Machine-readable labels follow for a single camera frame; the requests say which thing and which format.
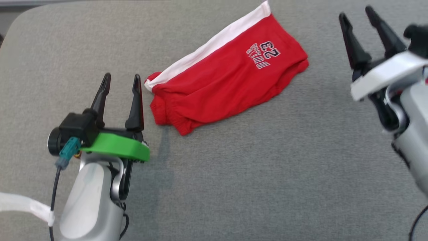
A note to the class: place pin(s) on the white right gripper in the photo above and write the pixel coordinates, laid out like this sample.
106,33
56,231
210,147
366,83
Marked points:
391,72

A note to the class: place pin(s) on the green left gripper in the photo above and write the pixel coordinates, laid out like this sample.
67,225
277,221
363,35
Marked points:
120,145

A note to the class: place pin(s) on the red basketball shorts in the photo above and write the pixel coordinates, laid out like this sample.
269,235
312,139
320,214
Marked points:
227,77

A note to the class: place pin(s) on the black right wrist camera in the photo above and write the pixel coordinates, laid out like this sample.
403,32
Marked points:
418,36

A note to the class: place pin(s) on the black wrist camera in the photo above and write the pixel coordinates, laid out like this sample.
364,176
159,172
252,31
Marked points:
77,129
418,36

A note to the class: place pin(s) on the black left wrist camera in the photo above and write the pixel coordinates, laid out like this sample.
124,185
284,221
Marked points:
77,129

